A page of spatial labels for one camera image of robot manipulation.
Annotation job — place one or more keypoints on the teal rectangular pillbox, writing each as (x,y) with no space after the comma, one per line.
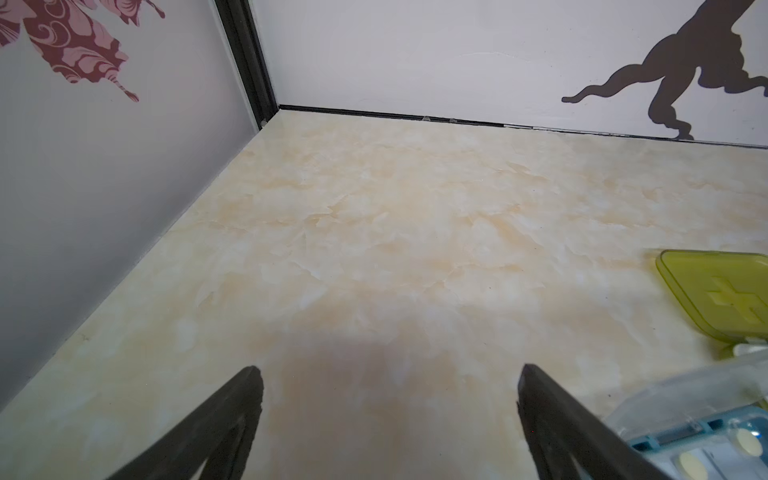
(710,423)

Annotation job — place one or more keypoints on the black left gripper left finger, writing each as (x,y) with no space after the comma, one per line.
(212,442)

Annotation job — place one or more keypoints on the lime green open pillbox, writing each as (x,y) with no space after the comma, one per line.
(724,294)

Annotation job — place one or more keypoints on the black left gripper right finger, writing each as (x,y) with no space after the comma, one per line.
(566,441)

